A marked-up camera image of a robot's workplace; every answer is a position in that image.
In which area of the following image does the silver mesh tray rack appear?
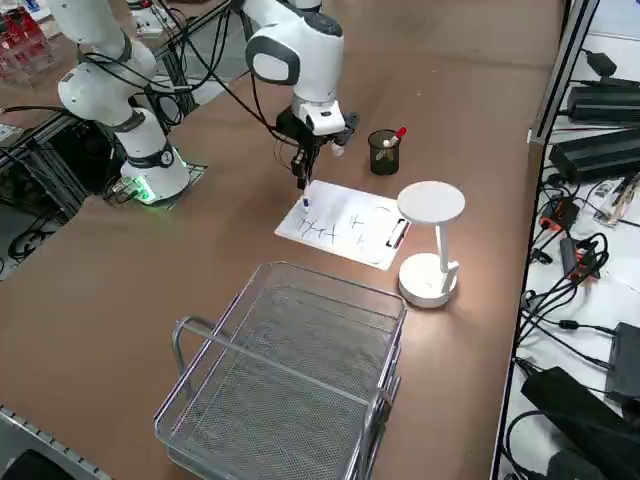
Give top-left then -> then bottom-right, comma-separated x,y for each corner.
152,261 -> 409,480

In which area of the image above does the white clipboard with metal clip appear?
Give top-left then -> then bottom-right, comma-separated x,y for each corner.
273,179 -> 412,271

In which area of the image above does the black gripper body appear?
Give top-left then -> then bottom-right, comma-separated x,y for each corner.
276,108 -> 322,151

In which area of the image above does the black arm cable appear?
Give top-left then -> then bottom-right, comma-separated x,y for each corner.
77,0 -> 306,166

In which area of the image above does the black bag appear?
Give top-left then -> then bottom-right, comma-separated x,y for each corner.
521,366 -> 640,480

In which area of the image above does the small black power adapter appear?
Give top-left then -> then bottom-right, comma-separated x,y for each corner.
584,49 -> 619,77

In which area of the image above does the white A4 paper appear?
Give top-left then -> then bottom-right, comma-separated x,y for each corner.
274,179 -> 409,269

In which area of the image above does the black mesh pen holder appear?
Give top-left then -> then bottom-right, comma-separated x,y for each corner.
367,128 -> 401,176

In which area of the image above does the aluminium table edge rail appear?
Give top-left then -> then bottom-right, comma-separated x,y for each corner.
0,402 -> 119,480

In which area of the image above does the black hub with red ports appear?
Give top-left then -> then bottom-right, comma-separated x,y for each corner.
539,196 -> 581,232

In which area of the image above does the aluminium frame profile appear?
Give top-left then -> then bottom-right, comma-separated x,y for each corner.
527,0 -> 601,146

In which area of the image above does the large black power adapter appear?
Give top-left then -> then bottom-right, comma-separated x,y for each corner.
567,84 -> 640,124
549,127 -> 640,184

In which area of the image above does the black orange cable adapter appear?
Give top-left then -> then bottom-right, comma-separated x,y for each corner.
559,234 -> 610,285

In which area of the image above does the red clear plastic box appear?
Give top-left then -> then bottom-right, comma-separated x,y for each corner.
0,9 -> 59,89

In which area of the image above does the white round desk lamp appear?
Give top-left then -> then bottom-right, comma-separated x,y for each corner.
396,180 -> 467,309

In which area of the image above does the black rounded object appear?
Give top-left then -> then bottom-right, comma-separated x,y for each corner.
0,448 -> 69,480

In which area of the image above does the black flat box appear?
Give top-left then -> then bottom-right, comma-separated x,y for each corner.
603,321 -> 640,405

